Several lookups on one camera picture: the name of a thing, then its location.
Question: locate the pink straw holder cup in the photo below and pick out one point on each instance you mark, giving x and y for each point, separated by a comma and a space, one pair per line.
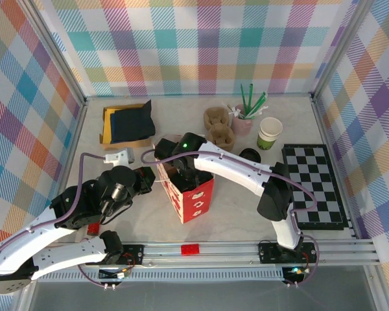
241, 128

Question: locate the red glitter tube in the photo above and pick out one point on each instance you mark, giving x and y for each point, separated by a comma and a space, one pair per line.
93, 229

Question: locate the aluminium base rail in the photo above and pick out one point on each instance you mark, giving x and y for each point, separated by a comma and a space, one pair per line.
227, 256

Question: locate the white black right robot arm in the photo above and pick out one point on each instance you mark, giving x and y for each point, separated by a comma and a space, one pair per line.
233, 168

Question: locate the pulp cup carriers stack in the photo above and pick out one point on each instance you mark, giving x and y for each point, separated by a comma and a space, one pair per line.
218, 129

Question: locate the small controller board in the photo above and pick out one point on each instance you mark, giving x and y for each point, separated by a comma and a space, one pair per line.
295, 270
115, 274

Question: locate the white wrapped straw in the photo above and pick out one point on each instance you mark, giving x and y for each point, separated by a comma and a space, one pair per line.
259, 110

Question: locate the black grey chessboard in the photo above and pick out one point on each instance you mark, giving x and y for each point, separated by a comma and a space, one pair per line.
314, 188

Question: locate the white paper stirrers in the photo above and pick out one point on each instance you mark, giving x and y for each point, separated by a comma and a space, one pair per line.
233, 110

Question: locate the aluminium frame post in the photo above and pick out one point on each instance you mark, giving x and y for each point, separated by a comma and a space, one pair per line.
340, 48
52, 52

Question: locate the white red paper bag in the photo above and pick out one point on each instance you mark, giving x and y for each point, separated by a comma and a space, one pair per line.
194, 204

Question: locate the black napkin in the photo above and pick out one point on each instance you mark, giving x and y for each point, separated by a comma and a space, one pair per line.
133, 124

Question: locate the blue napkin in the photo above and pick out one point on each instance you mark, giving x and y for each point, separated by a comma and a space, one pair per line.
112, 129

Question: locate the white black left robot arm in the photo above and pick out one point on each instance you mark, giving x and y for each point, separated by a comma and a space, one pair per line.
68, 256

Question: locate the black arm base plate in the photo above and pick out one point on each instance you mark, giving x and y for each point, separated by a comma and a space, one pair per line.
267, 254
137, 251

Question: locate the dark green straw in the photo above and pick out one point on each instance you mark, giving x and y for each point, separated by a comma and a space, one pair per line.
250, 95
242, 95

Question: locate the aluminium frame side rail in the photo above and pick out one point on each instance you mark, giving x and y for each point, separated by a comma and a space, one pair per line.
81, 120
317, 110

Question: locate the yellow napkin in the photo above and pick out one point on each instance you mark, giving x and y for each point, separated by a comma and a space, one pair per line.
106, 129

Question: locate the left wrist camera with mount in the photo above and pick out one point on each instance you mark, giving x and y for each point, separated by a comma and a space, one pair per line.
120, 156

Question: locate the red toy brick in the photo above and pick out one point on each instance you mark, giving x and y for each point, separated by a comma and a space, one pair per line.
190, 249

